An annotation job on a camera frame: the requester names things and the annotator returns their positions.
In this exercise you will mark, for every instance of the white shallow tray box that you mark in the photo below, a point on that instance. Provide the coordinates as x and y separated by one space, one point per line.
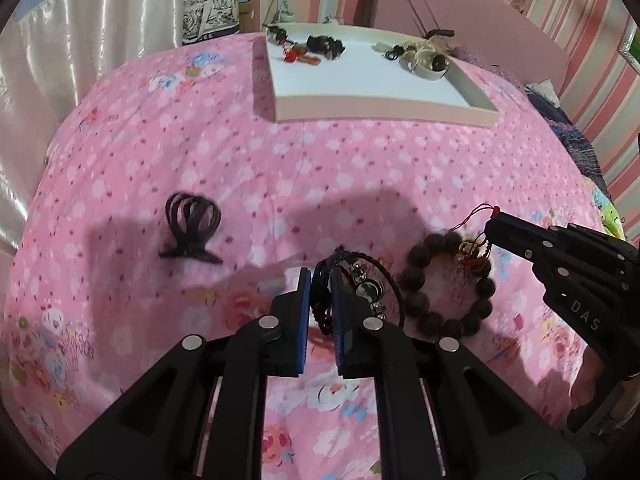
362 84

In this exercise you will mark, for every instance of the black fluffy scrunchie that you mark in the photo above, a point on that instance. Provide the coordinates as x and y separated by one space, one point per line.
327 46

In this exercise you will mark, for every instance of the framed picture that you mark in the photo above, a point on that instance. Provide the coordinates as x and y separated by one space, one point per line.
629 46

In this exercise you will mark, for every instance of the white satin curtain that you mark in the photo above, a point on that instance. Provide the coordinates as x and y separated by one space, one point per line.
52 53

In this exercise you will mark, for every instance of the pink headboard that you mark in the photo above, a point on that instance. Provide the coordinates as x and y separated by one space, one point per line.
488 28

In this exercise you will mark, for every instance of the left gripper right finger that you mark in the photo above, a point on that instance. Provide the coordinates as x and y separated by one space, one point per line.
442 414

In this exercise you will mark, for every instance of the pink floral bed quilt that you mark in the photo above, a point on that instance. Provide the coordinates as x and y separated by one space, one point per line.
91 305

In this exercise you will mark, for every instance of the green cartoon blanket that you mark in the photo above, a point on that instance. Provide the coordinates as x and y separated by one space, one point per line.
609 216

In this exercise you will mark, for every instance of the red black bead charm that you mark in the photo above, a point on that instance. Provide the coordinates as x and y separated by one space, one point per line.
293 53

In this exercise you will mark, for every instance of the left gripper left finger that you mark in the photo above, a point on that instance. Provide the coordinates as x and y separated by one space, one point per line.
198 412

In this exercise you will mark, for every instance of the purple knitted blanket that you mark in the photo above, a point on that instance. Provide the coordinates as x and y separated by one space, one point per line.
578 147

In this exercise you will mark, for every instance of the black white patterned bag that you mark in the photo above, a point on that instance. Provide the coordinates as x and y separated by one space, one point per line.
204 20

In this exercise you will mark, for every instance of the right hand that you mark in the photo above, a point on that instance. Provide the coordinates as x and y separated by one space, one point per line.
585 384

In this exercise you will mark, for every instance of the black claw hair clip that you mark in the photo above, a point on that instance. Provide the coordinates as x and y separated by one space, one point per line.
192 220

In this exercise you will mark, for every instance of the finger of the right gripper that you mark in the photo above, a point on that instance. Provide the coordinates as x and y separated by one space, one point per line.
517 236

